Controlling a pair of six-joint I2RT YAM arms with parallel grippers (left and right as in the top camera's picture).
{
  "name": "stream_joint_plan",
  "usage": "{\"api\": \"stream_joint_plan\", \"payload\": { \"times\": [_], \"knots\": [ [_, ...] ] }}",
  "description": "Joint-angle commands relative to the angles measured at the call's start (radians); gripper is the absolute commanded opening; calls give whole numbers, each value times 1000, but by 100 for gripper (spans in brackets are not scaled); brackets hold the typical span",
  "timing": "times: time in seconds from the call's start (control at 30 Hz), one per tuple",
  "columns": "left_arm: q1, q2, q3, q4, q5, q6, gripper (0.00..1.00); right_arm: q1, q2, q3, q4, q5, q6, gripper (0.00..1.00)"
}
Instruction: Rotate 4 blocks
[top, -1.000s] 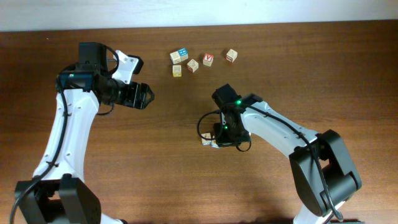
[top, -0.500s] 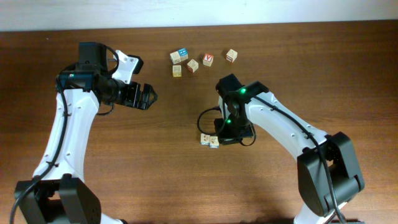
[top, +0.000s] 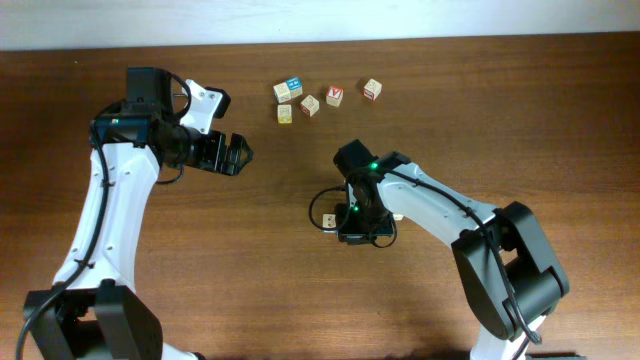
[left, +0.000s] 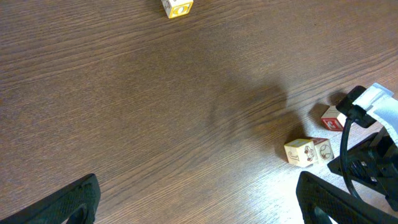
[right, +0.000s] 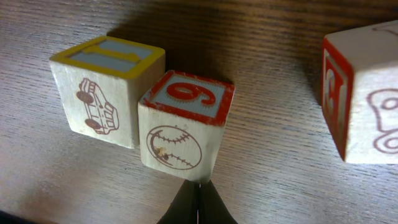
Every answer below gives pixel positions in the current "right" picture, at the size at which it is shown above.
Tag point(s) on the wooden block baseball picture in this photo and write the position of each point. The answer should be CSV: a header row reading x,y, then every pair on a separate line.
x,y
182,120

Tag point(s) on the wooden block green side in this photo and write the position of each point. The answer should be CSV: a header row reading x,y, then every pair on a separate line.
x,y
100,83

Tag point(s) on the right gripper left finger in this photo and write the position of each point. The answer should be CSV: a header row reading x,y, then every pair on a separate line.
x,y
184,207

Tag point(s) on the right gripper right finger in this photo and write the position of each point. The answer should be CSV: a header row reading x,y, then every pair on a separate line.
x,y
211,208

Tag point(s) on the wooden block butterfly picture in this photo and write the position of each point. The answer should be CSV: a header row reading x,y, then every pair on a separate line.
x,y
359,92

